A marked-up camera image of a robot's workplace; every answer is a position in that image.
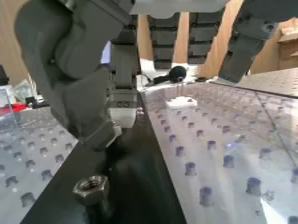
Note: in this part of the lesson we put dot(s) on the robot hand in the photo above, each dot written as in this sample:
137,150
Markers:
66,60

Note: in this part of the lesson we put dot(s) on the steel hex nut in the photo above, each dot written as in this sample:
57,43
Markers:
90,190

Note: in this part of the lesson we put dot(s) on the black round object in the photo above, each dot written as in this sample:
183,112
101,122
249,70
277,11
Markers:
178,74

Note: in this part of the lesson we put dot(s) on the black plate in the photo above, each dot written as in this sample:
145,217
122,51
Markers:
141,186

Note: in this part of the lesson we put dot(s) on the cardboard box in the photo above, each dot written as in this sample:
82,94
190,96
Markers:
289,50

